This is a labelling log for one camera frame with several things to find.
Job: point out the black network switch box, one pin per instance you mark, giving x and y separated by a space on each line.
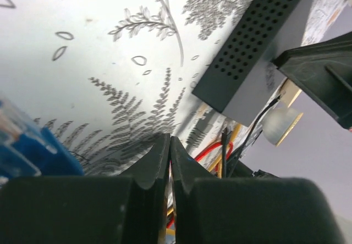
241 78

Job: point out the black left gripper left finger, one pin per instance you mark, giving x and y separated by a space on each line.
128 208

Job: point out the cream square dish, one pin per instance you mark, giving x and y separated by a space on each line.
289 92

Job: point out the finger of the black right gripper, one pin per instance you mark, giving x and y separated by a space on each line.
323 72

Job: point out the floral patterned table mat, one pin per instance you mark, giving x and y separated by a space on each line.
107 77

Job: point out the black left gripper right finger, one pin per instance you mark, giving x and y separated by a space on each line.
246 210

